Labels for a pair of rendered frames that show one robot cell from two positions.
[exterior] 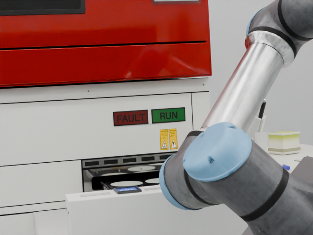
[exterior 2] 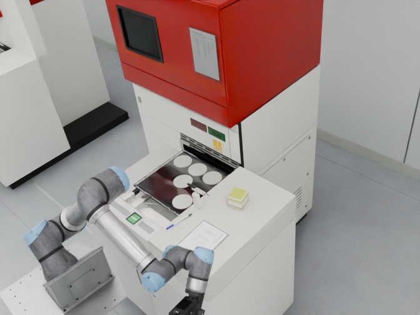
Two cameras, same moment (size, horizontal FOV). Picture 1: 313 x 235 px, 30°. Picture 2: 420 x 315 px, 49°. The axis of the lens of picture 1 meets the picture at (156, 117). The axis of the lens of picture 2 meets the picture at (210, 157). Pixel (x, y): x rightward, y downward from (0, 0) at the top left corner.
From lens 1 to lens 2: 238 cm
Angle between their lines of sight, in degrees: 67
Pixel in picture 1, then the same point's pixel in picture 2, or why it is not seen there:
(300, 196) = (46, 267)
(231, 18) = not seen: outside the picture
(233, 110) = (71, 212)
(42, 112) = (161, 102)
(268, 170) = (36, 253)
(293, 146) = (236, 205)
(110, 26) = (175, 76)
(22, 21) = (139, 57)
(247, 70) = not seen: hidden behind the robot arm
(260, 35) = not seen: hidden behind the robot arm
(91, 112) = (180, 112)
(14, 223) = (159, 143)
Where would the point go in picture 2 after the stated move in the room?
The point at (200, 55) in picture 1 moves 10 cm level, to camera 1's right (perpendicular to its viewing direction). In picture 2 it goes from (222, 114) to (234, 124)
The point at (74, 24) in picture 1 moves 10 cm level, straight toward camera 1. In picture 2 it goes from (160, 67) to (143, 75)
